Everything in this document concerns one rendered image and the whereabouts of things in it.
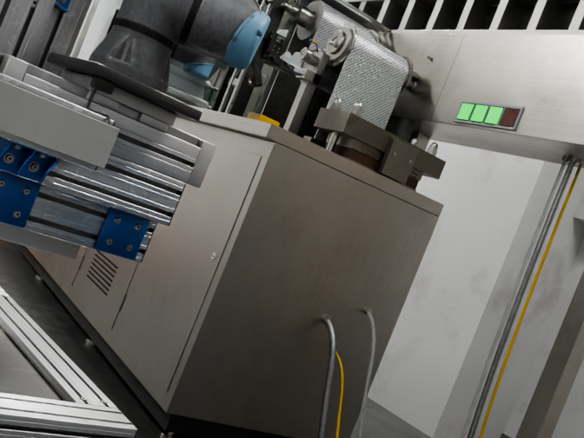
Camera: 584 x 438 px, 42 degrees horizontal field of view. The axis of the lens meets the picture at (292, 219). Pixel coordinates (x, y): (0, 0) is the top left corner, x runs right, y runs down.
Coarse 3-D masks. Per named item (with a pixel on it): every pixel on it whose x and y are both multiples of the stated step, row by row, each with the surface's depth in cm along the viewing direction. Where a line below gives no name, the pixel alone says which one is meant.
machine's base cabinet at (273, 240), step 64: (192, 128) 240; (192, 192) 225; (256, 192) 196; (320, 192) 206; (384, 192) 217; (64, 256) 299; (192, 256) 212; (256, 256) 200; (320, 256) 211; (384, 256) 222; (128, 320) 233; (192, 320) 200; (256, 320) 205; (320, 320) 215; (384, 320) 228; (128, 384) 228; (192, 384) 199; (256, 384) 209; (320, 384) 220
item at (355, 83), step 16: (352, 64) 233; (352, 80) 234; (368, 80) 238; (384, 80) 241; (336, 96) 233; (352, 96) 236; (368, 96) 239; (384, 96) 242; (368, 112) 240; (384, 112) 243; (384, 128) 244
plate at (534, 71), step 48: (432, 48) 252; (480, 48) 233; (528, 48) 217; (576, 48) 203; (432, 96) 244; (480, 96) 227; (528, 96) 211; (576, 96) 198; (480, 144) 247; (528, 144) 217; (576, 144) 194
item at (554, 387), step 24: (576, 288) 199; (576, 312) 196; (576, 336) 194; (552, 360) 198; (576, 360) 196; (552, 384) 195; (528, 408) 199; (552, 408) 195; (528, 432) 196; (552, 432) 197
